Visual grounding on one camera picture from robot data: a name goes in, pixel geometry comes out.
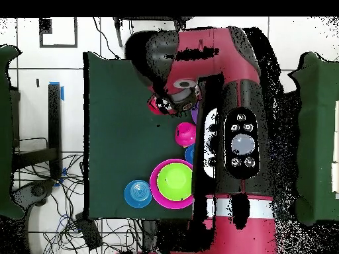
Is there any small crimson plastic bowl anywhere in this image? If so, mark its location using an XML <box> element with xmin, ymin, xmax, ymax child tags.
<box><xmin>174</xmin><ymin>121</ymin><xmax>197</xmax><ymax>148</ymax></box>

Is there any purple plastic bowl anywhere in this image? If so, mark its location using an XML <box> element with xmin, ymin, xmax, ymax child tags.
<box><xmin>190</xmin><ymin>101</ymin><xmax>200</xmax><ymax>125</ymax></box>

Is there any dark blue plastic bowl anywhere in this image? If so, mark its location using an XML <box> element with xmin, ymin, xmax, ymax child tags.
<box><xmin>184</xmin><ymin>144</ymin><xmax>196</xmax><ymax>165</ymax></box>

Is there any green plastic bowl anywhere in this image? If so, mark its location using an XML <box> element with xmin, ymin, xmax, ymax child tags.
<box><xmin>156</xmin><ymin>162</ymin><xmax>193</xmax><ymax>201</ymax></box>

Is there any large pink plastic bowl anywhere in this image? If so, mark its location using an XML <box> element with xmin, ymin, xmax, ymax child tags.
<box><xmin>149</xmin><ymin>157</ymin><xmax>195</xmax><ymax>210</ymax></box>

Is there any dark green tablecloth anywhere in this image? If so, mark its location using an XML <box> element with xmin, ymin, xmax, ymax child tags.
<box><xmin>83</xmin><ymin>51</ymin><xmax>273</xmax><ymax>222</ymax></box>

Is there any stand with metal legs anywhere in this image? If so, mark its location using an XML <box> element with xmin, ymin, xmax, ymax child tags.
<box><xmin>112</xmin><ymin>17</ymin><xmax>195</xmax><ymax>48</ymax></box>

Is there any light blue plastic bowl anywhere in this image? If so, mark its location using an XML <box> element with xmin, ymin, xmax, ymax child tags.
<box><xmin>123</xmin><ymin>180</ymin><xmax>153</xmax><ymax>208</ymax></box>

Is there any blue tape strip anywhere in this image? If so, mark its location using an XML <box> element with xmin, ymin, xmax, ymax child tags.
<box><xmin>49</xmin><ymin>81</ymin><xmax>65</xmax><ymax>101</ymax></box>

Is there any black power brick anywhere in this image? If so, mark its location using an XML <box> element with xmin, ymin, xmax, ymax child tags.
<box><xmin>74</xmin><ymin>212</ymin><xmax>103</xmax><ymax>251</ymax></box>

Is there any green cloth covered side table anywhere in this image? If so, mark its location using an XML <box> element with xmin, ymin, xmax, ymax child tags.
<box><xmin>288</xmin><ymin>51</ymin><xmax>339</xmax><ymax>226</ymax></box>
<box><xmin>0</xmin><ymin>44</ymin><xmax>24</xmax><ymax>220</ymax></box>

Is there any thin black cable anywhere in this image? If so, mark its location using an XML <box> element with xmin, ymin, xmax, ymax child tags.
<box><xmin>92</xmin><ymin>17</ymin><xmax>120</xmax><ymax>59</ymax></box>

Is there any black metal frame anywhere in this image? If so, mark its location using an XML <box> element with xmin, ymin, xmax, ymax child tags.
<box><xmin>11</xmin><ymin>83</ymin><xmax>63</xmax><ymax>181</ymax></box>

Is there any tangled cable bundle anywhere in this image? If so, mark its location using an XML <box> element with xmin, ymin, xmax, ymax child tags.
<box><xmin>13</xmin><ymin>151</ymin><xmax>144</xmax><ymax>254</ymax></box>

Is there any black square floor frame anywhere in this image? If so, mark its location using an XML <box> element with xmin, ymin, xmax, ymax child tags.
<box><xmin>38</xmin><ymin>17</ymin><xmax>78</xmax><ymax>48</ymax></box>

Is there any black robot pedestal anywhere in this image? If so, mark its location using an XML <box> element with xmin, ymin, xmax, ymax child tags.
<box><xmin>141</xmin><ymin>218</ymin><xmax>193</xmax><ymax>254</ymax></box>

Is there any grey pedestal foot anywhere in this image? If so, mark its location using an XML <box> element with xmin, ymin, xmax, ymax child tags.
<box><xmin>11</xmin><ymin>179</ymin><xmax>56</xmax><ymax>212</ymax></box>

